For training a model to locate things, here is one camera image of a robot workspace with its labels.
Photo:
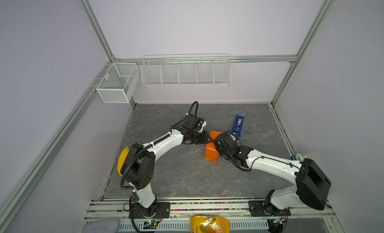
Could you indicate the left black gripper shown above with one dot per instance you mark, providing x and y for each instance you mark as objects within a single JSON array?
[{"x": 204, "y": 138}]

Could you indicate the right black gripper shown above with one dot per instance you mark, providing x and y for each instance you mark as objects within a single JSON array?
[{"x": 216, "y": 143}]

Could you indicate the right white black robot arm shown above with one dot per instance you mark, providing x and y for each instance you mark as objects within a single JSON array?
[{"x": 310, "y": 186}]

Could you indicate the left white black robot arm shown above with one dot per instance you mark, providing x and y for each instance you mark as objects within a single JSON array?
[{"x": 136, "y": 164}]

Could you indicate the blue tape dispenser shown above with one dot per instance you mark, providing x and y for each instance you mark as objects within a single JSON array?
[{"x": 238, "y": 124}]

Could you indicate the yellow banana bunch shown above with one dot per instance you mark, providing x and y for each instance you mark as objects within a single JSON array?
[{"x": 122, "y": 159}]

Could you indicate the green white tissue pack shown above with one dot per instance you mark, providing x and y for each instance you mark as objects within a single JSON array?
[{"x": 299, "y": 157}]

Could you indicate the yellow snack bag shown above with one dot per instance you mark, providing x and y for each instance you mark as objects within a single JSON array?
[{"x": 209, "y": 224}]

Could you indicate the white mesh square basket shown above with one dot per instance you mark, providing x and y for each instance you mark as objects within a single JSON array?
[{"x": 118, "y": 83}]

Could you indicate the grey cloth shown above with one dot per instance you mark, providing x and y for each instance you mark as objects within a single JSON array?
[{"x": 102, "y": 226}]

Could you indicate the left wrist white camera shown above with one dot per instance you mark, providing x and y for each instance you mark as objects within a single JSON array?
[{"x": 201, "y": 126}]

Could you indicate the white wire long shelf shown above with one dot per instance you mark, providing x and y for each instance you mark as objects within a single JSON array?
[{"x": 186, "y": 70}]

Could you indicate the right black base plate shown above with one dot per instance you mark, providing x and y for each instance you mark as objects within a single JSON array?
[{"x": 262, "y": 209}]

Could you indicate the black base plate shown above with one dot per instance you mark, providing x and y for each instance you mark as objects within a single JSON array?
[
  {"x": 156, "y": 210},
  {"x": 262, "y": 209}
]

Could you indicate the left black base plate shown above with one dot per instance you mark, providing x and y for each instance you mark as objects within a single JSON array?
[{"x": 156, "y": 210}]

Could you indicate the aluminium rail frame base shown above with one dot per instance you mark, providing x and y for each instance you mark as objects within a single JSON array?
[{"x": 182, "y": 209}]

